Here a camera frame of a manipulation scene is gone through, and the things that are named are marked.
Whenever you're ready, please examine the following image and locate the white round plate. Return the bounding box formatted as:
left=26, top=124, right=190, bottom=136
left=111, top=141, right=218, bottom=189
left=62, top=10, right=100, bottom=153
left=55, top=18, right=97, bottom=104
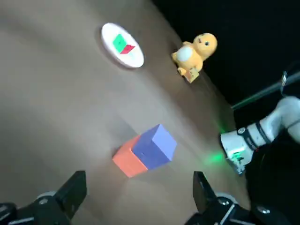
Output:
left=100, top=22, right=145, bottom=70

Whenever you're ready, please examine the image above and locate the yellow plush toy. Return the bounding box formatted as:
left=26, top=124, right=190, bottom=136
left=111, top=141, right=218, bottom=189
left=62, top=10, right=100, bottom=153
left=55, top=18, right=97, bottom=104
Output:
left=171, top=32, right=218, bottom=84

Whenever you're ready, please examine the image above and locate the orange foam block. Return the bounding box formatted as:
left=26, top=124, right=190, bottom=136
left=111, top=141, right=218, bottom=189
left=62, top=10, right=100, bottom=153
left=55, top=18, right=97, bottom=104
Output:
left=112, top=134, right=149, bottom=179

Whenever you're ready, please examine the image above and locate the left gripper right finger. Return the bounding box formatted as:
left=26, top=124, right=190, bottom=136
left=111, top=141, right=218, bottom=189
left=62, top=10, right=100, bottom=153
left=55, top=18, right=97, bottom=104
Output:
left=184, top=171, right=291, bottom=225

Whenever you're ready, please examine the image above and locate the small puzzle cube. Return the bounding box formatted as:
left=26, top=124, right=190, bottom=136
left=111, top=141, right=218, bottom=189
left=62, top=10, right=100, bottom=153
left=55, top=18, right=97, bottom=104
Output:
left=112, top=33, right=137, bottom=56

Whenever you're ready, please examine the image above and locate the purple foam block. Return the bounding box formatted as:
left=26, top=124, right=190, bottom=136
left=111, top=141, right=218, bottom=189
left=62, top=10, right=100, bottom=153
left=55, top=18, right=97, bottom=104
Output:
left=133, top=123, right=178, bottom=171

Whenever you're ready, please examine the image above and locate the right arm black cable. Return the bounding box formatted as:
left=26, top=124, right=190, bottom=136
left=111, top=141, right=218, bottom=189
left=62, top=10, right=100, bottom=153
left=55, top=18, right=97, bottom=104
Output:
left=230, top=70, right=300, bottom=110

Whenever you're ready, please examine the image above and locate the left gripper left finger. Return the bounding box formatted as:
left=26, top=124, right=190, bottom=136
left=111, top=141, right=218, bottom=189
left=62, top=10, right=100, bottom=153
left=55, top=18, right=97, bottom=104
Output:
left=0, top=170, right=88, bottom=225

